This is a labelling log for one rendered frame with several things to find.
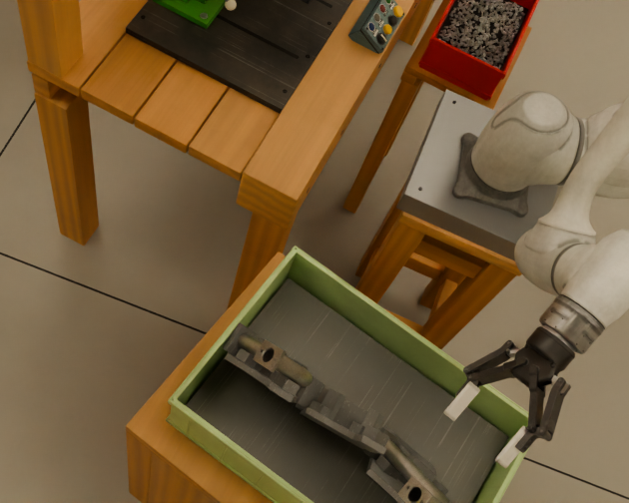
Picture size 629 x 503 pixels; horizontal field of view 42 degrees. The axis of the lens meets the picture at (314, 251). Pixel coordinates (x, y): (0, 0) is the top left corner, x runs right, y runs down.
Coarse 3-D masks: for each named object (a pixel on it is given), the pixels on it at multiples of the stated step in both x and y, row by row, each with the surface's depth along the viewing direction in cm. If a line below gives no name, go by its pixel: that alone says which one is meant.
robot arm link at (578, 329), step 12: (564, 300) 132; (552, 312) 132; (564, 312) 131; (576, 312) 130; (552, 324) 131; (564, 324) 130; (576, 324) 130; (588, 324) 130; (600, 324) 130; (564, 336) 130; (576, 336) 130; (588, 336) 130; (576, 348) 131
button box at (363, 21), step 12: (372, 0) 210; (384, 0) 206; (372, 12) 204; (384, 12) 206; (360, 24) 204; (384, 24) 205; (396, 24) 209; (360, 36) 203; (372, 36) 202; (372, 48) 205; (384, 48) 205
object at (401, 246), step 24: (384, 240) 217; (408, 240) 202; (432, 240) 203; (360, 264) 272; (384, 264) 216; (408, 264) 263; (432, 264) 259; (456, 264) 206; (480, 264) 203; (360, 288) 232; (384, 288) 227; (432, 288) 267; (456, 288) 225; (480, 288) 208; (432, 312) 255; (456, 312) 223; (432, 336) 241
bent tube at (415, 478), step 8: (392, 448) 156; (392, 456) 154; (400, 456) 154; (392, 464) 155; (400, 464) 153; (408, 464) 152; (400, 472) 153; (408, 472) 151; (416, 472) 150; (408, 480) 134; (416, 480) 133; (424, 480) 148; (416, 488) 134; (424, 488) 132; (432, 488) 147; (400, 496) 134; (408, 496) 133; (416, 496) 135; (424, 496) 131; (432, 496) 130; (440, 496) 145
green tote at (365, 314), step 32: (288, 256) 170; (320, 288) 176; (352, 288) 170; (352, 320) 179; (384, 320) 170; (224, 352) 170; (416, 352) 172; (192, 384) 158; (448, 384) 174; (192, 416) 152; (512, 416) 168; (224, 448) 154; (256, 480) 160
